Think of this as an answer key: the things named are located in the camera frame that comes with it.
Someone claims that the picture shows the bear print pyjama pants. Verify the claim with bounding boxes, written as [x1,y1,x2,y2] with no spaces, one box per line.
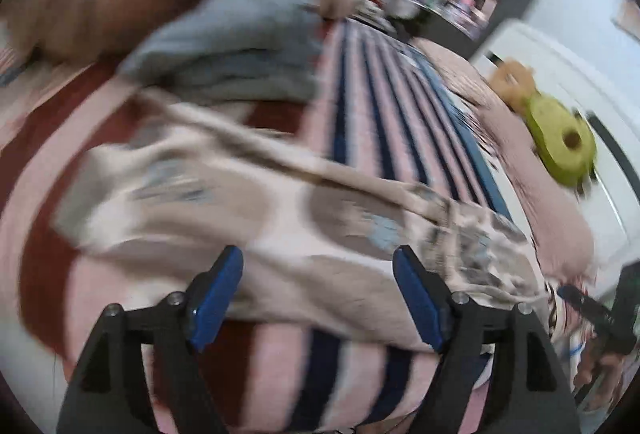
[53,97,549,350]

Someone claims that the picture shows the person's right hand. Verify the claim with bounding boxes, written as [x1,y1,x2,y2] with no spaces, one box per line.
[574,336,630,412]

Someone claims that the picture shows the pink ribbed pillow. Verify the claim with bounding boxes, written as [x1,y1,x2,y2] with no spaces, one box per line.
[479,105,599,282]

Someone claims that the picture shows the white bed headboard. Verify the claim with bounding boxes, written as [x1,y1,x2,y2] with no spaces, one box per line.
[470,19,639,266]

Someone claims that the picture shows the green avocado plush pillow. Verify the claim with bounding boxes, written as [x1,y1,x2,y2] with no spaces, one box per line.
[524,94,597,192]

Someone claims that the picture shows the floral pillow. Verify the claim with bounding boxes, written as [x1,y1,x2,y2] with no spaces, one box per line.
[411,38,502,108]

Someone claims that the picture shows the tan bear plush toy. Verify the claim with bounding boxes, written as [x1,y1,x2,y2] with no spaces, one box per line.
[488,60,537,116]

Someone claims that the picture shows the grey blue crumpled garment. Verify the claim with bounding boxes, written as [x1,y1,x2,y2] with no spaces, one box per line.
[118,0,321,105]

